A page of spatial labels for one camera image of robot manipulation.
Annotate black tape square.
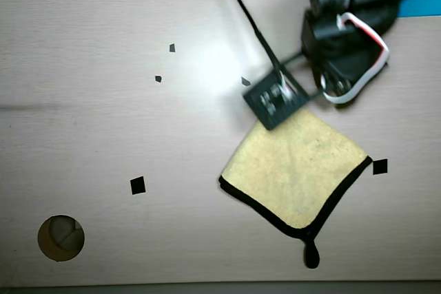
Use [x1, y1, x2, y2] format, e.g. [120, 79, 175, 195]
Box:
[130, 176, 147, 196]
[372, 158, 389, 176]

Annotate black wrist camera board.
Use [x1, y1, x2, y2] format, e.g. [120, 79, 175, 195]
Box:
[243, 51, 325, 132]

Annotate black camera cable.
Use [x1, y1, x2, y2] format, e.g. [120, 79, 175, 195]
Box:
[216, 0, 294, 102]

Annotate round table cable hole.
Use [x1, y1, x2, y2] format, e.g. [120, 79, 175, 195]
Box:
[37, 214, 85, 262]

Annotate yellow towel with black trim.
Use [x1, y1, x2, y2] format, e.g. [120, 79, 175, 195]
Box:
[218, 107, 373, 270]

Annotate white red gripper servo wire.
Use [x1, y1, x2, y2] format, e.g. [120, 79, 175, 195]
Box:
[319, 11, 391, 105]

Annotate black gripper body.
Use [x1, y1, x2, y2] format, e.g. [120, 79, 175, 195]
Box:
[301, 0, 400, 98]

